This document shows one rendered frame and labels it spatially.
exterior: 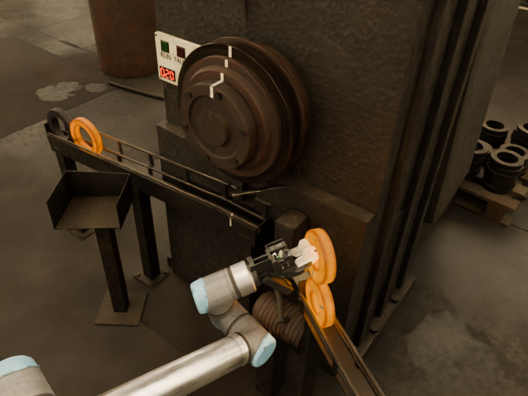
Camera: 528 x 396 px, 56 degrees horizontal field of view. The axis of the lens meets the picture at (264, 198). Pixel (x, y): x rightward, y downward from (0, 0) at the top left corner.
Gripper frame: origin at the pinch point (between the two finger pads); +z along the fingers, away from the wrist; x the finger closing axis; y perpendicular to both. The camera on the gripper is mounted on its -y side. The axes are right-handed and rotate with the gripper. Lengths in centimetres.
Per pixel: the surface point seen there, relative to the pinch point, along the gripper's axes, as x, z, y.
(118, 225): 64, -60, -15
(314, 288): 1.4, -4.1, -16.5
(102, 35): 339, -59, -37
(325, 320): -7.6, -5.1, -20.8
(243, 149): 31.0, -8.1, 19.7
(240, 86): 38, -2, 36
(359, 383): -25.7, -3.9, -27.4
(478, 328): 18, 69, -116
